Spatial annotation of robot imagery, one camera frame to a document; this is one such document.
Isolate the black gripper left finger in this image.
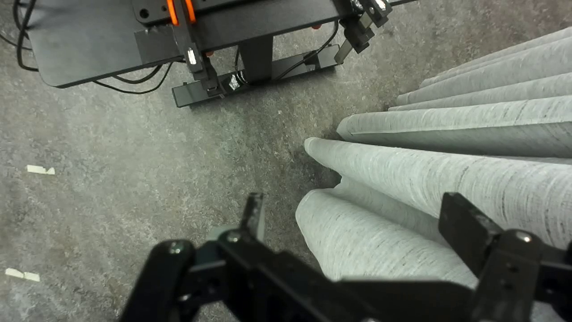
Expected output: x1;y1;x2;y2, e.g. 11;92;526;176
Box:
117;191;337;322

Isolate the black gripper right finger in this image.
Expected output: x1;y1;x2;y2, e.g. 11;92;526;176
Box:
439;191;572;322

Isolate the grey pleated curtain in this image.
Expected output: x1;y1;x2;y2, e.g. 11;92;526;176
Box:
296;26;572;285

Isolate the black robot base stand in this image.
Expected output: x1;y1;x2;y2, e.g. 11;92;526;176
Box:
13;0;412;107

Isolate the white floor tape piece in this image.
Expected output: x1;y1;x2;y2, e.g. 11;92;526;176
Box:
4;268;42;282

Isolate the white floor tape strip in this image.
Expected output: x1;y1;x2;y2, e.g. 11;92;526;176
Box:
28;164;56;174

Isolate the black floor cable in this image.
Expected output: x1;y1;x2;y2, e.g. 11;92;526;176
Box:
0;0;176;96

